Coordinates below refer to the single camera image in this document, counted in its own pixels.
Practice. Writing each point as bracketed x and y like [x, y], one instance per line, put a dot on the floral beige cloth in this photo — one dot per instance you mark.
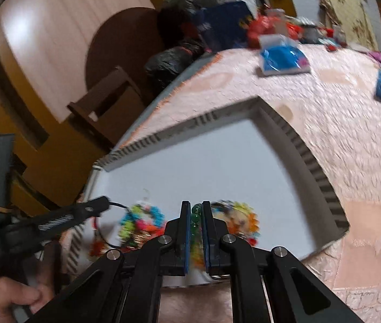
[348, 20]

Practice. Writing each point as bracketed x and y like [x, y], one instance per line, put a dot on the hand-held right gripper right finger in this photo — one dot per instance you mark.
[205, 239]

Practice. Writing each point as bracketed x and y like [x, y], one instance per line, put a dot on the round brown tabletop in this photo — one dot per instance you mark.
[123, 40]

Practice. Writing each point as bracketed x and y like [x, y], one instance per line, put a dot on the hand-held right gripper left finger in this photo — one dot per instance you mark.
[186, 235]

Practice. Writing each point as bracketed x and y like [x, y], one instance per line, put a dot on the red plastic bag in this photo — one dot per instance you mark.
[261, 30]

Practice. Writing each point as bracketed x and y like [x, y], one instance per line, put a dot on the brown wooden chair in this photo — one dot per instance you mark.
[106, 107]

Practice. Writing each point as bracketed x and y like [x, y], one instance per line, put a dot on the person's left hand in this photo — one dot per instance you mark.
[9, 296]

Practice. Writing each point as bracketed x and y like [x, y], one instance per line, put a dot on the wooden wardrobe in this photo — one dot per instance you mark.
[42, 40]

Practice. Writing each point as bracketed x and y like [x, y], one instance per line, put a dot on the white cardboard box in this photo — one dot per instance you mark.
[210, 161]

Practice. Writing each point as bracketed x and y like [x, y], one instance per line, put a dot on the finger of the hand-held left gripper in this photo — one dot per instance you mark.
[69, 217]

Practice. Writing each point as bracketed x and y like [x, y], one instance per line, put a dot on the dark blue bag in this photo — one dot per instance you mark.
[225, 25]

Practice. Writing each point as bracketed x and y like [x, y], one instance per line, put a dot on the pink bedspread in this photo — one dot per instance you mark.
[345, 161]

